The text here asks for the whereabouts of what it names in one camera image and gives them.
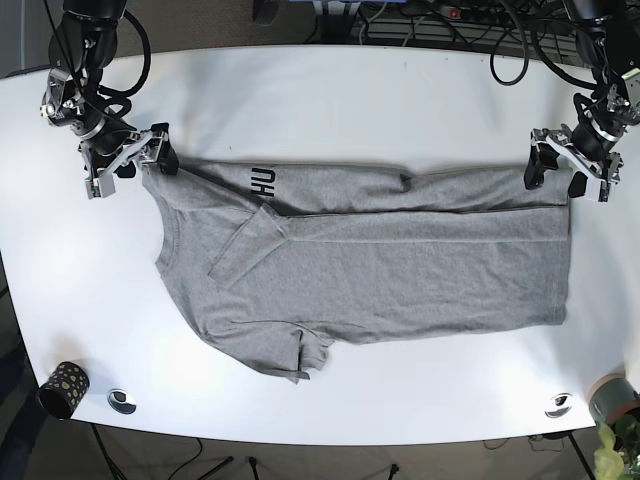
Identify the left silver table grommet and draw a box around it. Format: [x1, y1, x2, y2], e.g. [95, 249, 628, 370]
[107, 389, 137, 415]

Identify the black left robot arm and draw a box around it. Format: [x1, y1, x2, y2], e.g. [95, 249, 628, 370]
[524, 1, 639, 202]

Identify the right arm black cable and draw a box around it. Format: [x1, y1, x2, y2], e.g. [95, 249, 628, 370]
[42, 0, 154, 131]

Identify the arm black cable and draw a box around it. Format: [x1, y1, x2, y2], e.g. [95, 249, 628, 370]
[42, 0, 154, 131]
[488, 0, 609, 121]

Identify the green potted plant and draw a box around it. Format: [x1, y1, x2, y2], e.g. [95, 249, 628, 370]
[594, 414, 639, 480]

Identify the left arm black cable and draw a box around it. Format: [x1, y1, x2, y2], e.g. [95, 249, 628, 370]
[488, 0, 609, 121]

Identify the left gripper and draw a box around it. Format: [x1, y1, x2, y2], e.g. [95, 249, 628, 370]
[523, 67, 639, 203]

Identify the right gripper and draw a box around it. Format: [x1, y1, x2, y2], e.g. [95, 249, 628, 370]
[40, 68, 179, 200]

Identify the black gold spotted cup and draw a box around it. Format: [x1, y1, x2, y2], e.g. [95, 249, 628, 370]
[36, 361, 90, 420]

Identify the grey T-shirt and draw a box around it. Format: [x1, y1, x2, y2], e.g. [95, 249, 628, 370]
[142, 159, 571, 381]

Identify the grey plant pot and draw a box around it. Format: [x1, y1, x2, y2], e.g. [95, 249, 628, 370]
[588, 373, 639, 426]

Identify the right silver table grommet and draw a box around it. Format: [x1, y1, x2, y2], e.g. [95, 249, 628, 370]
[544, 393, 573, 419]

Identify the silver table grommet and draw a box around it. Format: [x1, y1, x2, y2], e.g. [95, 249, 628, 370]
[107, 389, 137, 415]
[544, 393, 573, 419]

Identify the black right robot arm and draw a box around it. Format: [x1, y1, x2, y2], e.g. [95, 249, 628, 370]
[40, 1, 179, 199]

